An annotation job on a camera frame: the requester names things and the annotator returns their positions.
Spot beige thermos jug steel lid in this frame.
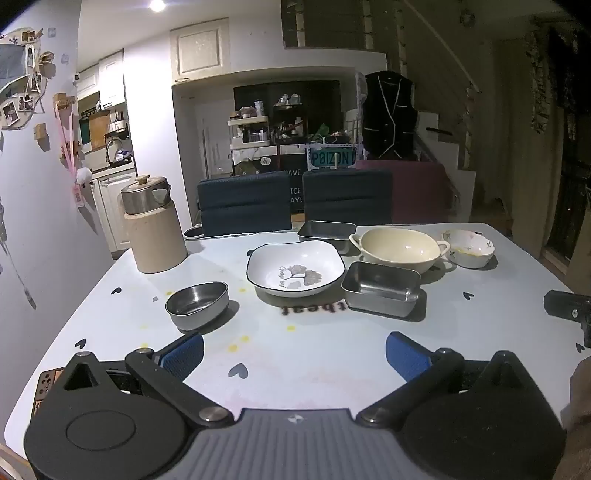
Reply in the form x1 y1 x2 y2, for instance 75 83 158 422
121 174 188 274

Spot cluttered white storage shelf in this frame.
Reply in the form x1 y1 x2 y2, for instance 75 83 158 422
226 114 273 149

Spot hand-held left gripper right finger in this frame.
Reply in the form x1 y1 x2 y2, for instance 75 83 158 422
355 330 533 428

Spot cream two-handled bowl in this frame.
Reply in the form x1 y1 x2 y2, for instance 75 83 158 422
349 227 451 274

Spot wall photo collage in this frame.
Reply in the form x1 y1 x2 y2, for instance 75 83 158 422
0 28 58 132

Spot white kitchen base cabinet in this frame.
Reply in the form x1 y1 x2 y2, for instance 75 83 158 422
90 166 139 252

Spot white square plate leaf print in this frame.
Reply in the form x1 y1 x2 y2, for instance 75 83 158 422
246 241 346 297

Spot white staircase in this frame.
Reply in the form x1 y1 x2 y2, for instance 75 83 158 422
413 111 478 222

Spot brown patterned flat box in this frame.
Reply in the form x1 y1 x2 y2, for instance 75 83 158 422
30 367 68 418

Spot dark blue chair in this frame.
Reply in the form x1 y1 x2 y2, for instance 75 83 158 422
301 168 394 227
197 171 293 238

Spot hanging photo string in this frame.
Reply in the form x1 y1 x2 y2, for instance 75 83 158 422
0 198 38 311

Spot black lettered board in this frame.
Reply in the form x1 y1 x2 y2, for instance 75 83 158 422
279 154 308 213

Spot round steel bowl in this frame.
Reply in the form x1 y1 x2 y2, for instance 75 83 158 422
165 282 230 332

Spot pink hanging ribbon toy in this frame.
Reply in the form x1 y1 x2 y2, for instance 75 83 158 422
53 92 95 208

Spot teal lettered sign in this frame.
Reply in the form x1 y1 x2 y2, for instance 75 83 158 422
307 147 357 171

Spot rectangular steel tray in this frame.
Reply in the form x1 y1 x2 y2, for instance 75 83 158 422
341 261 422 318
297 220 358 254

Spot small floral ceramic bowl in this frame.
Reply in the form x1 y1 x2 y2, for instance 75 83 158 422
442 229 496 269

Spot purple cloth cover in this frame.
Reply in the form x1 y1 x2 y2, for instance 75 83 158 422
355 159 451 225

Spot white upper cabinet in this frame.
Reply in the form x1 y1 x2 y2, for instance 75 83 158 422
170 18 230 84

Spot person's right forearm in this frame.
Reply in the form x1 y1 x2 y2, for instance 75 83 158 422
556 354 591 480

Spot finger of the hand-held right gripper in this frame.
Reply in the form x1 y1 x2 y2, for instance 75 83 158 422
543 290 591 349

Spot black vest white trim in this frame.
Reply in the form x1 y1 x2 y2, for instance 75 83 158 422
360 71 419 160

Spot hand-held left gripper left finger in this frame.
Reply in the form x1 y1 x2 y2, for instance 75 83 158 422
59 332 235 428

